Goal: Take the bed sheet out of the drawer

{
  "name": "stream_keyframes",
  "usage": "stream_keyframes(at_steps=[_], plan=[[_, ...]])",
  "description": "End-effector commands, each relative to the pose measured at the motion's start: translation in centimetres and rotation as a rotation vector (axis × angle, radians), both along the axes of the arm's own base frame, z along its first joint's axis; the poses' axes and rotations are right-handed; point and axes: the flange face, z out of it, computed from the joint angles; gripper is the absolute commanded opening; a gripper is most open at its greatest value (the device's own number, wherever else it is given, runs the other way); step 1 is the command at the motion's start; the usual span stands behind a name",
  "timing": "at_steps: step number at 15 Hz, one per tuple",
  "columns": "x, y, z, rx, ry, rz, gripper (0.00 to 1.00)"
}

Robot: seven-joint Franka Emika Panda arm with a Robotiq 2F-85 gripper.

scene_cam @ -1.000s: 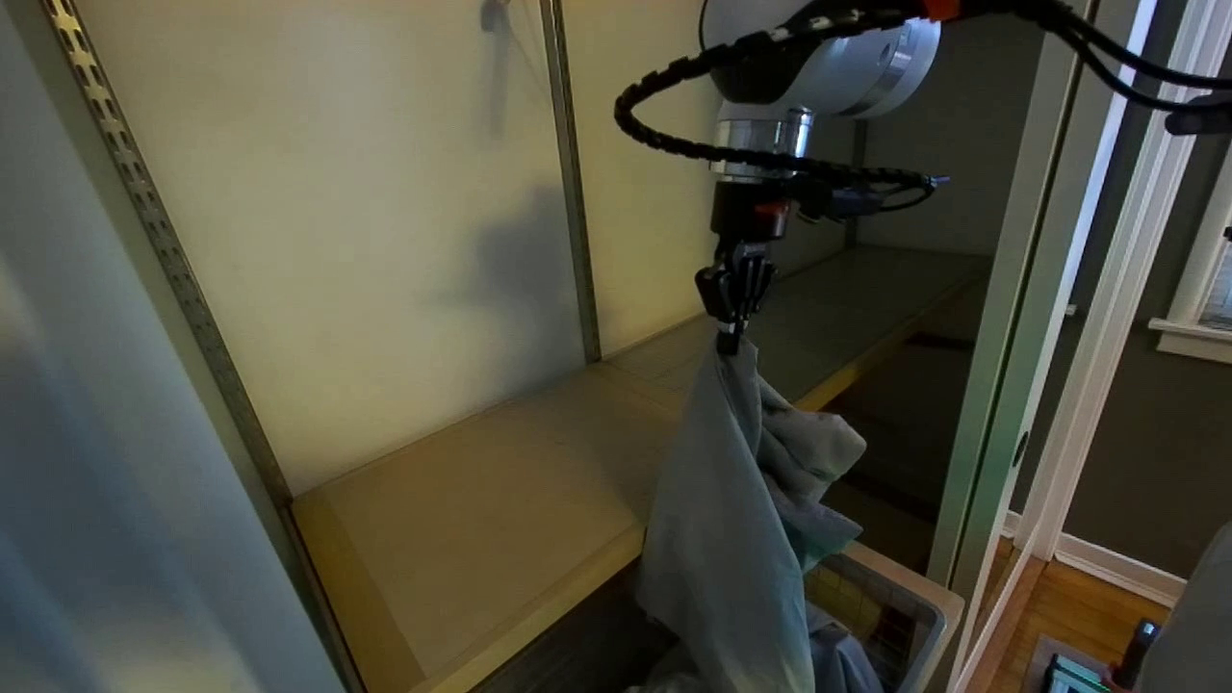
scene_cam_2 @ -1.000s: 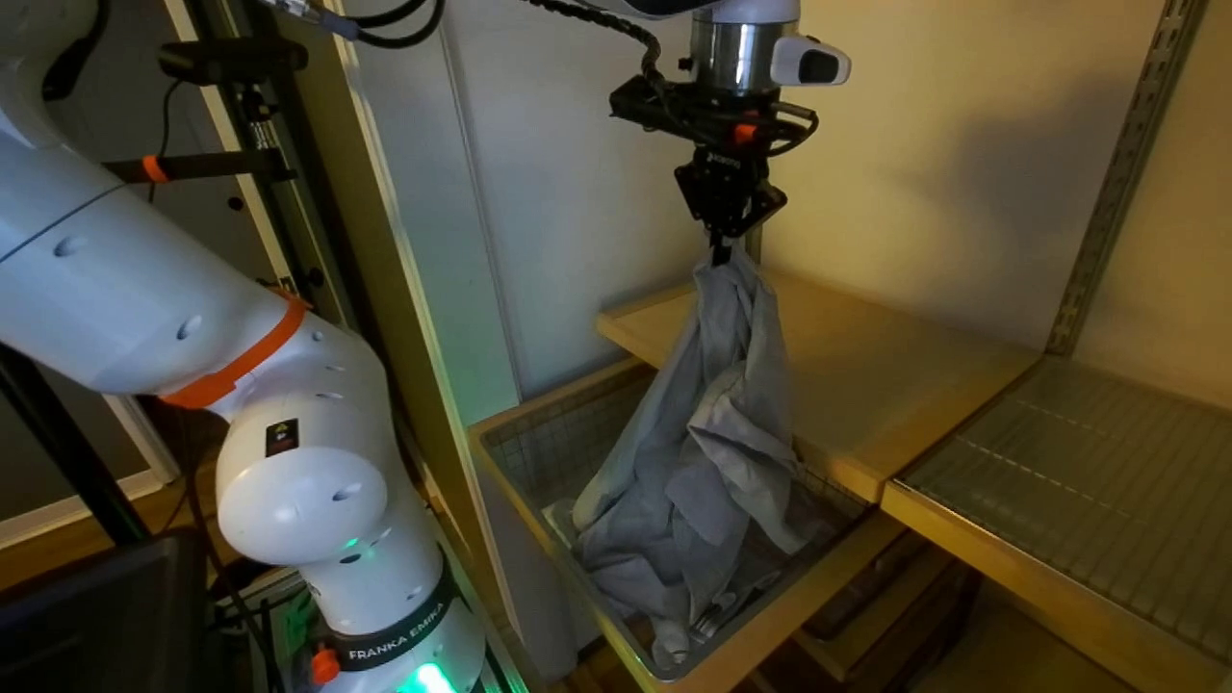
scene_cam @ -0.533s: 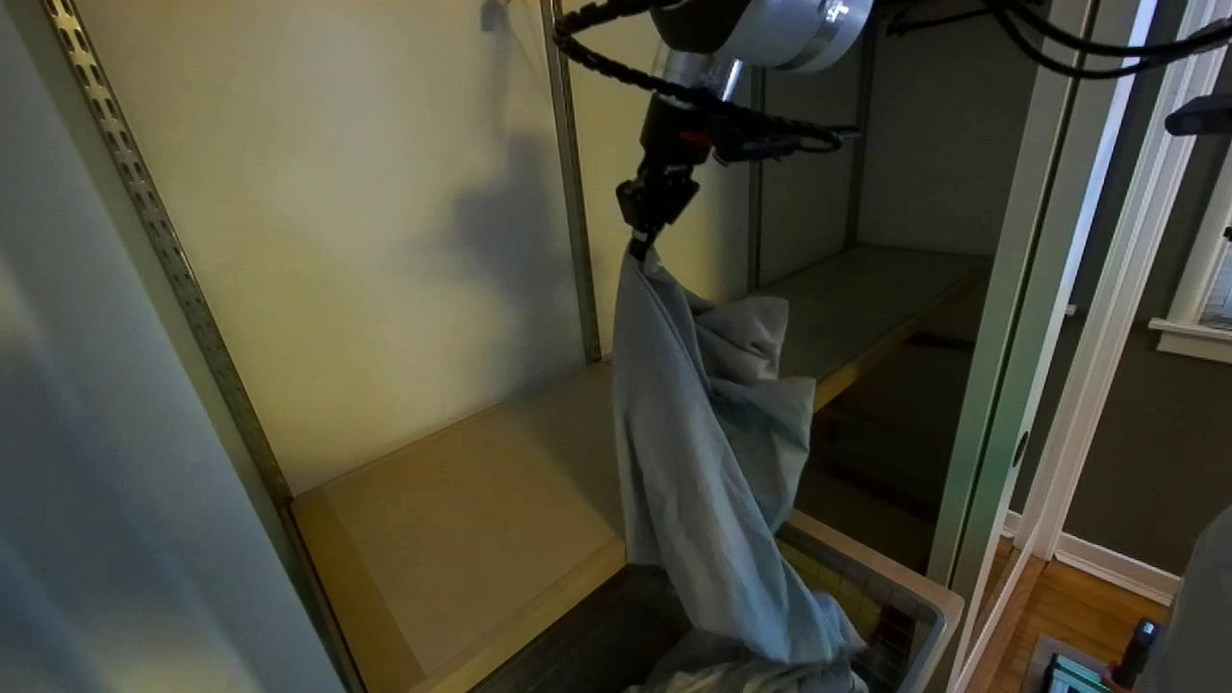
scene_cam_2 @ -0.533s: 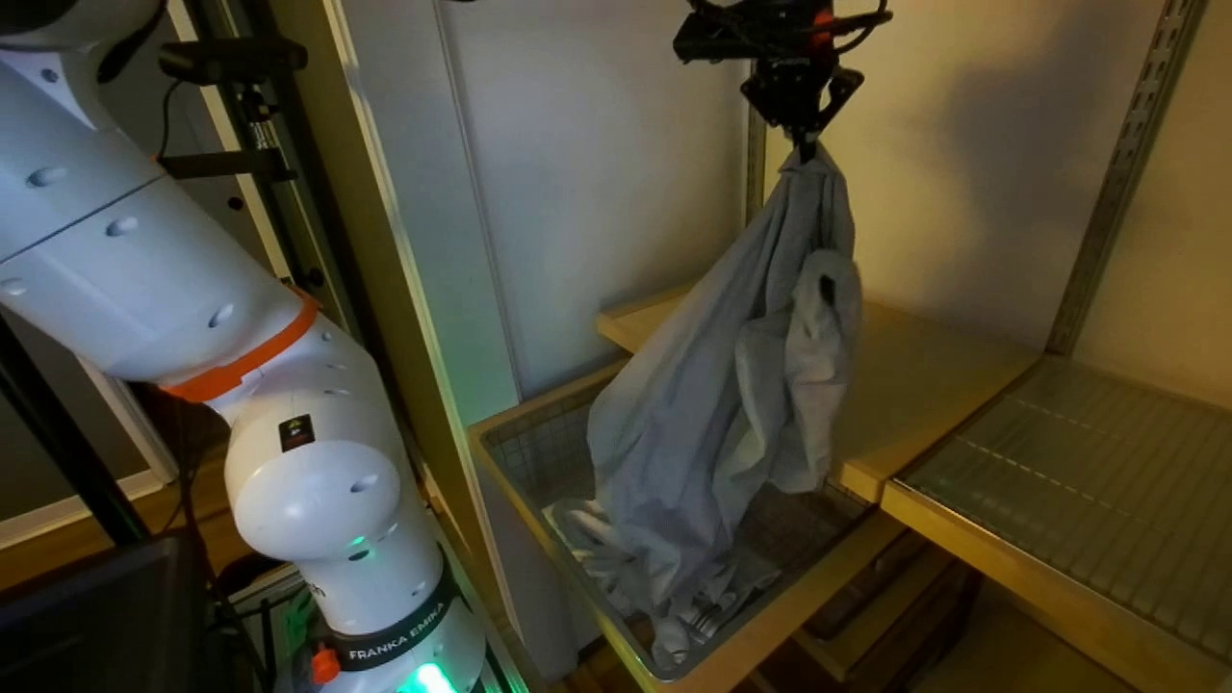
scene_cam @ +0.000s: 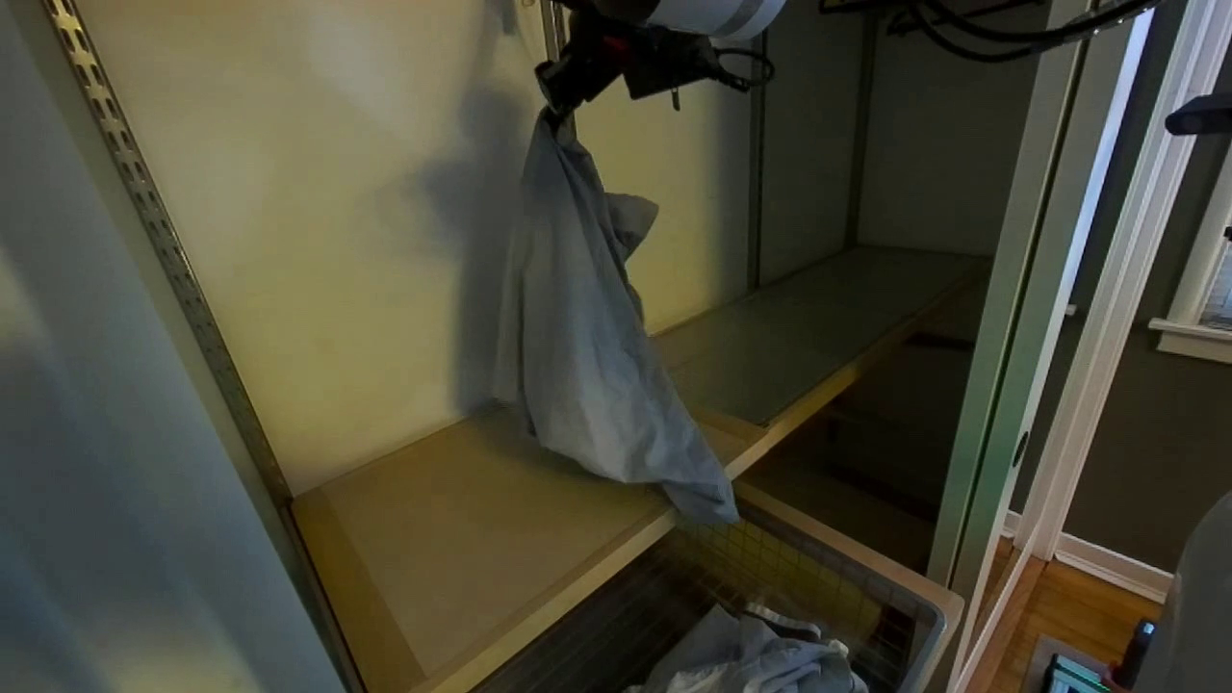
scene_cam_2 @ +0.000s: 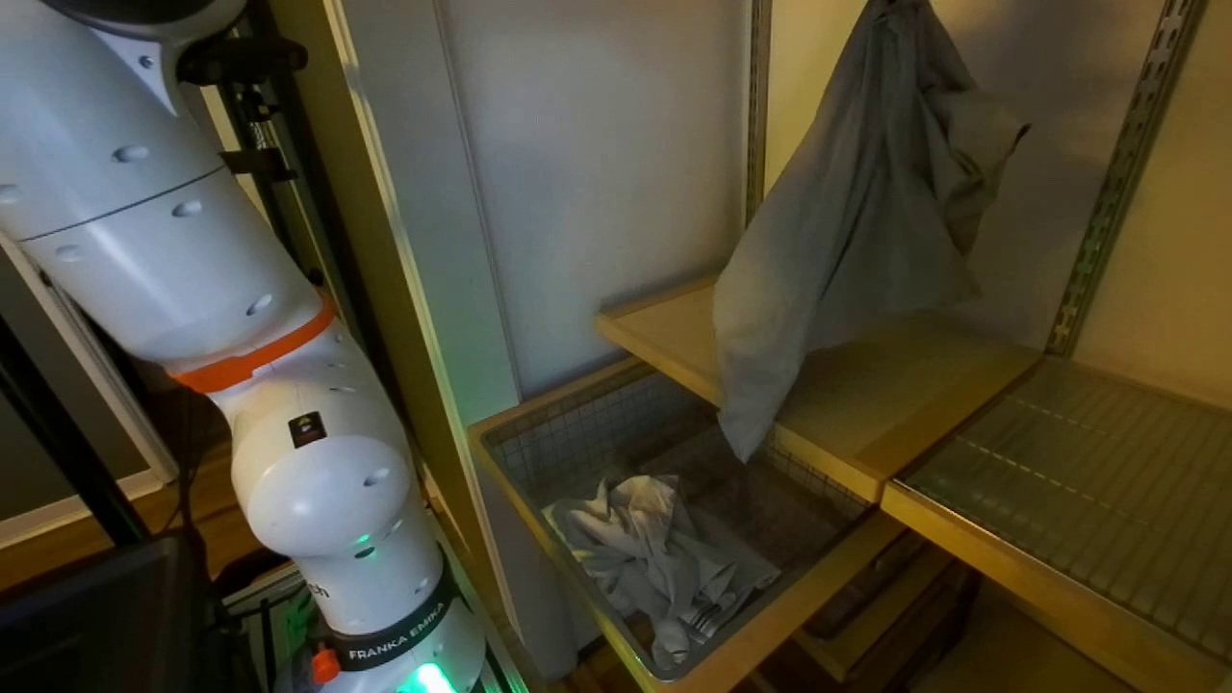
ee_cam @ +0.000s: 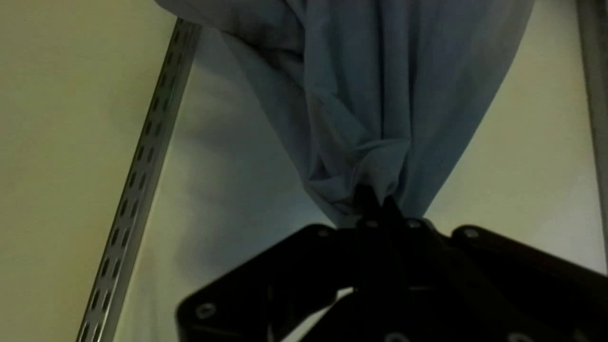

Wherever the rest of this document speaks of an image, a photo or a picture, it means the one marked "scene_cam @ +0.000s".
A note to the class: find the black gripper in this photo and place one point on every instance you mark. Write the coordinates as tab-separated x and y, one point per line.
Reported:
616	51

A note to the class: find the blue-grey bed sheet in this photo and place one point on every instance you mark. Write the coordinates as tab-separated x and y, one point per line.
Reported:
578	332

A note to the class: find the perforated metal shelf track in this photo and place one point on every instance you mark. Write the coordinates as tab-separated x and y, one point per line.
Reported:
155	218

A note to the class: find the light wooden shelf board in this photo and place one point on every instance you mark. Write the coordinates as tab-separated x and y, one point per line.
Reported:
476	540

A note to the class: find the white door trim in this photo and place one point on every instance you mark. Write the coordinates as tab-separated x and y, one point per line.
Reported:
1099	359

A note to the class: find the pale crumpled cloth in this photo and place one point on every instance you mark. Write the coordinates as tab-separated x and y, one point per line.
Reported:
751	658

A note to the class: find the white baseboard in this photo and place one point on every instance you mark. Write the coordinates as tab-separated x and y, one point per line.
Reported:
1101	564

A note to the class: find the teal box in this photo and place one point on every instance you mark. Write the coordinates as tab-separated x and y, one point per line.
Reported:
1075	670

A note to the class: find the dark red bottle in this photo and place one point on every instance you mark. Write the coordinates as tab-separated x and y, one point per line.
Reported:
1137	654

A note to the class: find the grey rounded housing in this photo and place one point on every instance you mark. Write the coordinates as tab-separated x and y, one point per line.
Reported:
1196	616

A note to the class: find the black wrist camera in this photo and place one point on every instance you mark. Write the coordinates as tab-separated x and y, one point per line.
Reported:
687	61

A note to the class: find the pale green door post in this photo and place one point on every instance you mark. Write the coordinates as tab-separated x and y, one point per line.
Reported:
1013	319

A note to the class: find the black bracket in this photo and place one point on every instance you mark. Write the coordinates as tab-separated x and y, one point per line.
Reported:
1197	117

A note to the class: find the white window frame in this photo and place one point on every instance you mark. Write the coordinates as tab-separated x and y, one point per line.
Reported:
1196	327

